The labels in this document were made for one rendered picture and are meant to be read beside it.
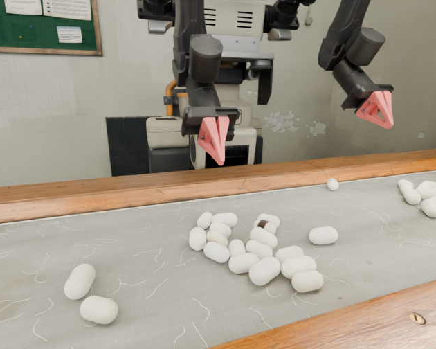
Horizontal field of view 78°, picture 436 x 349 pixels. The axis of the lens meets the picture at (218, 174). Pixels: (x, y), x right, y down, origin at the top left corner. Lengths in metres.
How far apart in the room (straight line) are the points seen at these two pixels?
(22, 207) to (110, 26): 2.01
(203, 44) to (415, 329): 0.46
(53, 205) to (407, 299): 0.46
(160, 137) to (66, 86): 1.32
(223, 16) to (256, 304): 0.87
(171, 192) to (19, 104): 2.10
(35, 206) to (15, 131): 2.05
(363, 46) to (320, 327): 0.60
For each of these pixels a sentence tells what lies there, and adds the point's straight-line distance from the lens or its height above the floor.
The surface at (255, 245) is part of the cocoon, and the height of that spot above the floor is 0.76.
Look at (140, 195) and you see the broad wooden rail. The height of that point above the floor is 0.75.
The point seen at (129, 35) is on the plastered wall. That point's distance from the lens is 2.38.
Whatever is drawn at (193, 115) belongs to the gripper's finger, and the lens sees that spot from 0.46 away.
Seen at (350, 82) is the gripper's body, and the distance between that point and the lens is 0.73.
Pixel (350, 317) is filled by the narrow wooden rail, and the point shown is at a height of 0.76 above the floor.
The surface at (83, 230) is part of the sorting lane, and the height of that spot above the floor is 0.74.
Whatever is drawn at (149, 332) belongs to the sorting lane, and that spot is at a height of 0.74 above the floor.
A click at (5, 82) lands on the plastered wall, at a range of 2.52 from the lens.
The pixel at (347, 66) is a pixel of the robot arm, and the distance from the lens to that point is 0.75.
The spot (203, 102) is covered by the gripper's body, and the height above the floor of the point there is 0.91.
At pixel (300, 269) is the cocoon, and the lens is 0.29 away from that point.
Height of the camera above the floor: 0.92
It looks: 17 degrees down
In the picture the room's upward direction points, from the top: straight up
